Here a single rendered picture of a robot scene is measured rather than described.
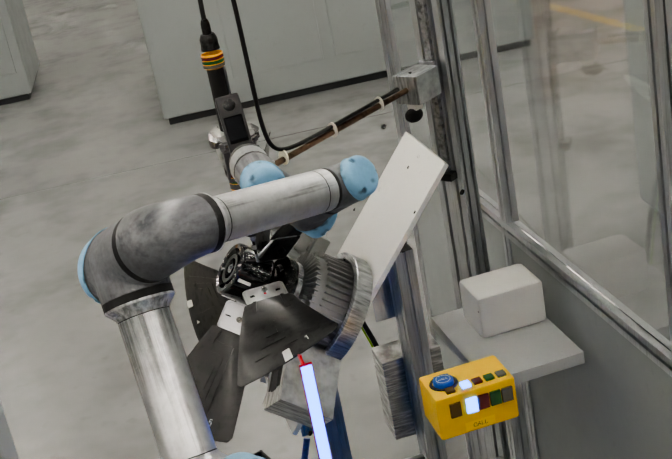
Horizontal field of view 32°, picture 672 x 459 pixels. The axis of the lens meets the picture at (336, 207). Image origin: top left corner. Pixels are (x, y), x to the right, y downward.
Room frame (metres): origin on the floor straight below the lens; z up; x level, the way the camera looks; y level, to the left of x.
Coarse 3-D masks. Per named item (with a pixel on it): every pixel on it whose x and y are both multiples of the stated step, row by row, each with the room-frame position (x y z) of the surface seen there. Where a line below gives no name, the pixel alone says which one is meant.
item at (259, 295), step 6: (276, 282) 2.30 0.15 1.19; (282, 282) 2.30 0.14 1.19; (252, 288) 2.29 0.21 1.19; (258, 288) 2.29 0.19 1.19; (270, 288) 2.28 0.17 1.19; (276, 288) 2.28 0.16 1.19; (282, 288) 2.27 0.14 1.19; (246, 294) 2.27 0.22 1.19; (252, 294) 2.27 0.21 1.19; (258, 294) 2.26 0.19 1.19; (264, 294) 2.26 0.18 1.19; (270, 294) 2.26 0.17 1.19; (276, 294) 2.25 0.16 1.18; (246, 300) 2.25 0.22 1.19; (252, 300) 2.24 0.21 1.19; (258, 300) 2.24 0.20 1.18
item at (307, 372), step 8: (304, 368) 1.92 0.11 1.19; (304, 376) 1.92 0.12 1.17; (312, 376) 1.92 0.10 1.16; (304, 384) 1.92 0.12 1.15; (312, 384) 1.92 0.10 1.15; (312, 392) 1.92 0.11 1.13; (312, 400) 1.92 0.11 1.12; (312, 408) 1.92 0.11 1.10; (320, 408) 1.92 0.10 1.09; (312, 416) 1.92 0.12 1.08; (320, 416) 1.92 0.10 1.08; (320, 424) 1.92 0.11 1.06; (320, 432) 1.92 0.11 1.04; (320, 440) 1.92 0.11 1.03; (320, 448) 1.92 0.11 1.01; (328, 448) 1.92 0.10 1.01; (320, 456) 1.92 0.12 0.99; (328, 456) 1.92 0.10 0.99
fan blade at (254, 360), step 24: (264, 312) 2.18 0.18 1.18; (288, 312) 2.16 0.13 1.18; (312, 312) 2.14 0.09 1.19; (240, 336) 2.14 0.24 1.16; (264, 336) 2.10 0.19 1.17; (288, 336) 2.08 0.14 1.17; (240, 360) 2.07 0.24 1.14; (264, 360) 2.04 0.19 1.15; (288, 360) 2.01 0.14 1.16; (240, 384) 2.02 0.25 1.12
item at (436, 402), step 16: (464, 368) 2.00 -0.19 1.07; (480, 368) 1.99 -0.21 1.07; (496, 368) 1.98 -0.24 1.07; (432, 384) 1.97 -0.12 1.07; (480, 384) 1.93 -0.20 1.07; (496, 384) 1.93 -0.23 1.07; (512, 384) 1.94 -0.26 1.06; (432, 400) 1.93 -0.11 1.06; (448, 400) 1.91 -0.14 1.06; (464, 400) 1.92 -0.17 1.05; (512, 400) 1.94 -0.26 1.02; (432, 416) 1.95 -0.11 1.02; (448, 416) 1.91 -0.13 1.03; (464, 416) 1.92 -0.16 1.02; (480, 416) 1.92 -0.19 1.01; (496, 416) 1.93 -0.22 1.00; (512, 416) 1.94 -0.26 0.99; (448, 432) 1.91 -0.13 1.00; (464, 432) 1.92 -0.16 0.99
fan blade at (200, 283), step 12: (192, 264) 2.59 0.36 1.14; (192, 276) 2.58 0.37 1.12; (204, 276) 2.53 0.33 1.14; (216, 276) 2.47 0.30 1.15; (192, 288) 2.58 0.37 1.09; (204, 288) 2.52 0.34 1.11; (216, 288) 2.48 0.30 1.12; (192, 300) 2.59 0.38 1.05; (204, 300) 2.53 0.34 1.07; (216, 300) 2.49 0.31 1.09; (192, 312) 2.59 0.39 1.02; (204, 312) 2.54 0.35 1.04; (216, 312) 2.50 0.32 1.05; (192, 324) 2.59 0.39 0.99; (204, 324) 2.54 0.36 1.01; (216, 324) 2.50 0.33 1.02
